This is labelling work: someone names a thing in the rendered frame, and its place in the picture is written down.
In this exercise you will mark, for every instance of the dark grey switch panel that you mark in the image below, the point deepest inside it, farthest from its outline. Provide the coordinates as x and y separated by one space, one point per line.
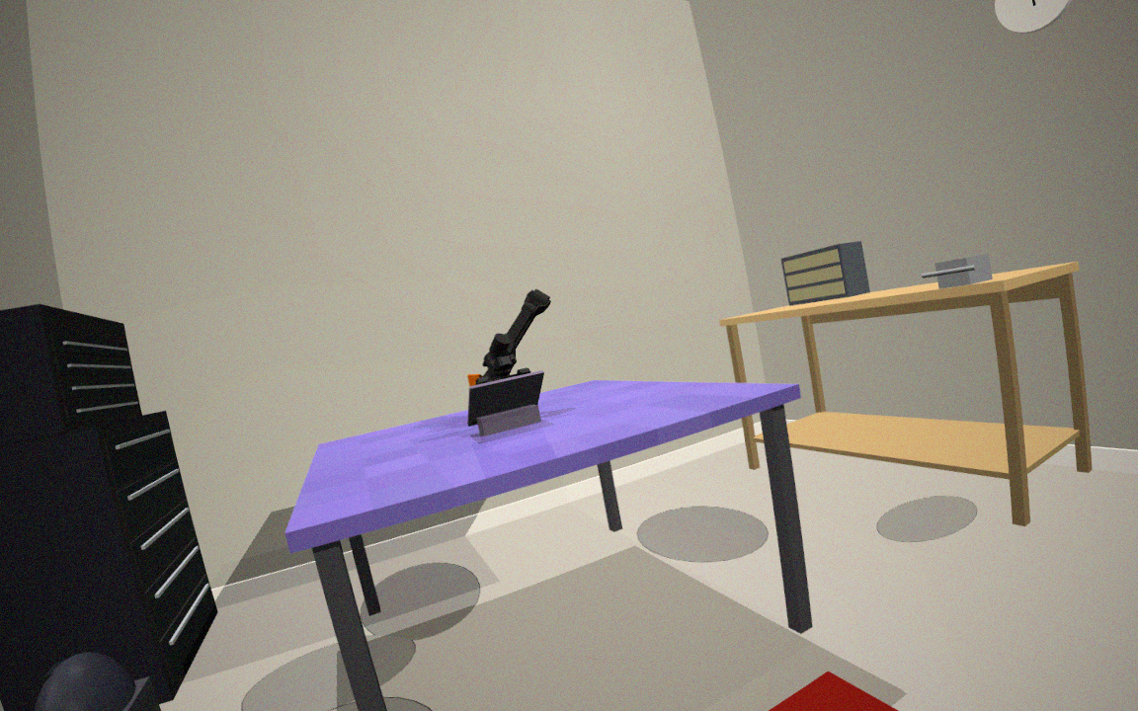
505 404

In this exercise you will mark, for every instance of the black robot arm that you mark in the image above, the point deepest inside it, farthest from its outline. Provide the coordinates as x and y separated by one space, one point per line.
503 346

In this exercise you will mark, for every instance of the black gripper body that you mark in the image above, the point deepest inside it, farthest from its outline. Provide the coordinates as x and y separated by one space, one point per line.
500 375

